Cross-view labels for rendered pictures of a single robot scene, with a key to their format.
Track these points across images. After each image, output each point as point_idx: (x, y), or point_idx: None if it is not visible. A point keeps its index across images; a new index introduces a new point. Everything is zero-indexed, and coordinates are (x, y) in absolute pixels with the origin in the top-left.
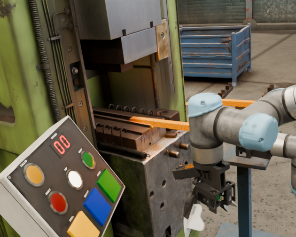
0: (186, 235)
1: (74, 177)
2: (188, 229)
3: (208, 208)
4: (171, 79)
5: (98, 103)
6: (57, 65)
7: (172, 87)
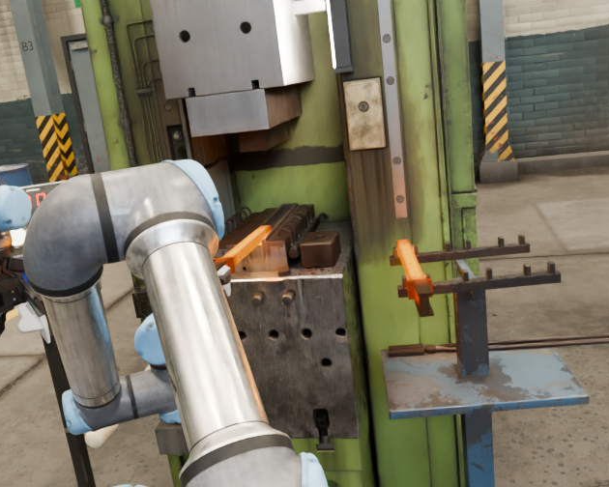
0: None
1: (15, 234)
2: None
3: None
4: (398, 191)
5: (347, 206)
6: (146, 125)
7: (401, 208)
